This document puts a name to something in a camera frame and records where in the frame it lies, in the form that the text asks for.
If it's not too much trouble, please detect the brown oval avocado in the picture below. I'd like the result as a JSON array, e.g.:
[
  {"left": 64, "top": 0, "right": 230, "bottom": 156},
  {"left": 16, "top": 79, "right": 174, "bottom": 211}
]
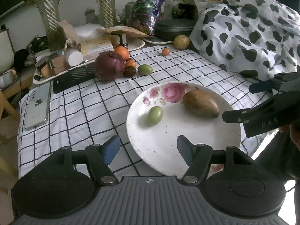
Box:
[{"left": 183, "top": 89, "right": 220, "bottom": 118}]

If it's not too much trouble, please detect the small green fruit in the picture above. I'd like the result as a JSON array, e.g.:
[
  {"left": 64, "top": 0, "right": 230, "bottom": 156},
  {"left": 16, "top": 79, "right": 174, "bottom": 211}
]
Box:
[
  {"left": 138, "top": 64, "right": 153, "bottom": 76},
  {"left": 146, "top": 106, "right": 163, "bottom": 125}
]

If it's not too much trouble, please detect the dark brown passion fruit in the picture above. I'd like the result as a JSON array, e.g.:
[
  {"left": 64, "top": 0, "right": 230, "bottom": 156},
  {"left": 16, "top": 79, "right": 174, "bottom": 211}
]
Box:
[{"left": 123, "top": 67, "right": 136, "bottom": 78}]

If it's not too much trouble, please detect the large purple red onion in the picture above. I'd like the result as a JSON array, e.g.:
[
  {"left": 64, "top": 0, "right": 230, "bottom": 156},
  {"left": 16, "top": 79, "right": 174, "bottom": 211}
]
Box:
[{"left": 93, "top": 51, "right": 124, "bottom": 81}]

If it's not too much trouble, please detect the person's right hand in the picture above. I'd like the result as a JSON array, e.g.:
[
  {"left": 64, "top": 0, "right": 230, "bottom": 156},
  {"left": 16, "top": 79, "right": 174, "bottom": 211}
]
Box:
[{"left": 279, "top": 123, "right": 300, "bottom": 150}]

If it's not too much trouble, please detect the checkered white tablecloth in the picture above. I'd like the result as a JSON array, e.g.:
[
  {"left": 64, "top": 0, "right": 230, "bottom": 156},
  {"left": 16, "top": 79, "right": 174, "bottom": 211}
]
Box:
[{"left": 18, "top": 46, "right": 271, "bottom": 177}]

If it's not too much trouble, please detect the cow print cloth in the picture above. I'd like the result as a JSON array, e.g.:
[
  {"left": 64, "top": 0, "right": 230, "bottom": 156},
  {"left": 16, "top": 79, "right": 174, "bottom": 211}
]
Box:
[{"left": 190, "top": 0, "right": 299, "bottom": 81}]

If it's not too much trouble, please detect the white floral plate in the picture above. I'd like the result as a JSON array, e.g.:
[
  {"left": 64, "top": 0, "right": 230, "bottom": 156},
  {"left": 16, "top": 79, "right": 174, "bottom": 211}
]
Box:
[{"left": 126, "top": 81, "right": 241, "bottom": 177}]

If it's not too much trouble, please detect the light blue smartphone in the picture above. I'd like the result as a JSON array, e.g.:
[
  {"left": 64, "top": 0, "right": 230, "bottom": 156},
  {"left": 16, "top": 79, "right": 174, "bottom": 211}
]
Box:
[{"left": 24, "top": 82, "right": 51, "bottom": 131}]

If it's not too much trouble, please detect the black power bank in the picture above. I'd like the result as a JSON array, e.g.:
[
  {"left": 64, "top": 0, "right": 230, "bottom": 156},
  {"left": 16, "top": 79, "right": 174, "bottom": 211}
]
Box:
[{"left": 53, "top": 62, "right": 95, "bottom": 94}]

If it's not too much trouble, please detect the wooden stool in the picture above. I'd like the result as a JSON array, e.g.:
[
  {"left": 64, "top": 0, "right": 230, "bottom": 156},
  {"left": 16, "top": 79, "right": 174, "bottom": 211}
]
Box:
[{"left": 1, "top": 66, "right": 35, "bottom": 194}]

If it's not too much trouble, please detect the small orange tangerine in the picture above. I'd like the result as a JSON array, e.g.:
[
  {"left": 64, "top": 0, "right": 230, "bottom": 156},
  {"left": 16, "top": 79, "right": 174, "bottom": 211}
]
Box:
[{"left": 124, "top": 58, "right": 136, "bottom": 68}]

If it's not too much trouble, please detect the yellow-green round fruit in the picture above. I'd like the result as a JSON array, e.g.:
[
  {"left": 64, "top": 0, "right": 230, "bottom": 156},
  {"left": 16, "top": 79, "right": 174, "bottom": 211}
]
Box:
[{"left": 173, "top": 34, "right": 190, "bottom": 50}]

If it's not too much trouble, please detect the brown leather pouch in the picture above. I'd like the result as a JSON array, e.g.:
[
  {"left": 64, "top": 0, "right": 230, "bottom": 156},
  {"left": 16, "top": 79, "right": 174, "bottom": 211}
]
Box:
[{"left": 48, "top": 55, "right": 68, "bottom": 76}]

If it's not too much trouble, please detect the white cylindrical jar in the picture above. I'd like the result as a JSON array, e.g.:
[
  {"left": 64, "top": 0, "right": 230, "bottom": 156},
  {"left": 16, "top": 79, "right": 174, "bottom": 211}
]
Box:
[{"left": 64, "top": 49, "right": 83, "bottom": 67}]

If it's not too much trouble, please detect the large orange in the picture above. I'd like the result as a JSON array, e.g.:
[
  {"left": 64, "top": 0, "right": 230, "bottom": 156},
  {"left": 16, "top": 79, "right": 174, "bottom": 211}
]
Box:
[{"left": 114, "top": 46, "right": 130, "bottom": 61}]

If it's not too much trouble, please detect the yellow white medicine box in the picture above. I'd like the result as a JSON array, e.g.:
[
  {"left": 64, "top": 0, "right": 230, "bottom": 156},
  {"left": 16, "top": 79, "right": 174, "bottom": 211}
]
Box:
[{"left": 81, "top": 37, "right": 114, "bottom": 61}]

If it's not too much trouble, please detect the tiny orange tomato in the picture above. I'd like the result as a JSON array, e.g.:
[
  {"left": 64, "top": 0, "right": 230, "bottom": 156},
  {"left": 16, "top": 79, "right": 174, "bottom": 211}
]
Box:
[{"left": 162, "top": 47, "right": 170, "bottom": 56}]

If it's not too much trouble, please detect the black zip case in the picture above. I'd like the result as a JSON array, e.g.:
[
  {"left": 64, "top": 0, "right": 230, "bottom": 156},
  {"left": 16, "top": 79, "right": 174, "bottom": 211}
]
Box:
[{"left": 154, "top": 19, "right": 197, "bottom": 41}]

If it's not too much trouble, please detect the clear plastic bag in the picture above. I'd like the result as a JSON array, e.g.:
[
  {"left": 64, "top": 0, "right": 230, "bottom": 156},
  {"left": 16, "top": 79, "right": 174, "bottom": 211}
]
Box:
[{"left": 74, "top": 23, "right": 104, "bottom": 42}]

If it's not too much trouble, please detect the brown paper envelope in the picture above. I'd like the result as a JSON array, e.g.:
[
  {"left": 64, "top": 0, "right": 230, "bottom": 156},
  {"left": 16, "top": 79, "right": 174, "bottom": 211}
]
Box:
[{"left": 98, "top": 26, "right": 148, "bottom": 38}]

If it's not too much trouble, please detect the purple foil snack bag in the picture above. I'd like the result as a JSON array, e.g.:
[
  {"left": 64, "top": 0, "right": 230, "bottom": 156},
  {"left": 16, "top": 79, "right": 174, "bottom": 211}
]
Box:
[{"left": 130, "top": 0, "right": 166, "bottom": 35}]

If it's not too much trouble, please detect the left glass vase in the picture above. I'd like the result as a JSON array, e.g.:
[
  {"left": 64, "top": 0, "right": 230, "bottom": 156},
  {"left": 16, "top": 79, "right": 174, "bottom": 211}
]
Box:
[{"left": 33, "top": 0, "right": 64, "bottom": 51}]

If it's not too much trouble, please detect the beige drawstring bag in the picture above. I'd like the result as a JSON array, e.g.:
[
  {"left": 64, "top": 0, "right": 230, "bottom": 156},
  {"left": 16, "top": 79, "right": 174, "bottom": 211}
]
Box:
[{"left": 57, "top": 20, "right": 80, "bottom": 49}]

